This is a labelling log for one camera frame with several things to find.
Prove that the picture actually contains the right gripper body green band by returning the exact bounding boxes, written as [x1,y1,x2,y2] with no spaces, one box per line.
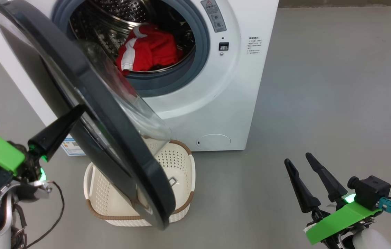
[304,194,383,246]

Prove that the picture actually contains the white front-load washing machine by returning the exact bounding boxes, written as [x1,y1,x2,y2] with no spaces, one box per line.
[0,0,279,152]

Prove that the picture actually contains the cream perforated laundry basket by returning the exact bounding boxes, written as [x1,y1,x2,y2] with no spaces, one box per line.
[84,138,196,227]

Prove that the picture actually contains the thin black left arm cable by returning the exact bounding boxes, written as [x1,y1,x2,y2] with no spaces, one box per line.
[22,180,65,249]

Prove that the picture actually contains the round white filter cover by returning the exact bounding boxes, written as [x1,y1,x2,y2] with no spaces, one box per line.
[196,134,231,150]

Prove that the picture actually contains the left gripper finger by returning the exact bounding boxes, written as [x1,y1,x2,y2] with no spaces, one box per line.
[28,104,86,162]

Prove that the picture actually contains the black round glass washer door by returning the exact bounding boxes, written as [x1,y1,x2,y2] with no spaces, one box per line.
[0,0,176,230]

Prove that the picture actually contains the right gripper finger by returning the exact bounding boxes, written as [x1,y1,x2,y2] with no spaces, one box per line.
[305,153,348,203]
[284,158,321,213]

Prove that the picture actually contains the blue energy label sticker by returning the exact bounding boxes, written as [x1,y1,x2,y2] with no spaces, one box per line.
[60,138,85,157]

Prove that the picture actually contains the red garment thin white stripes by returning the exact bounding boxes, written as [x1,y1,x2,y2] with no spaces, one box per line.
[134,24,184,71]

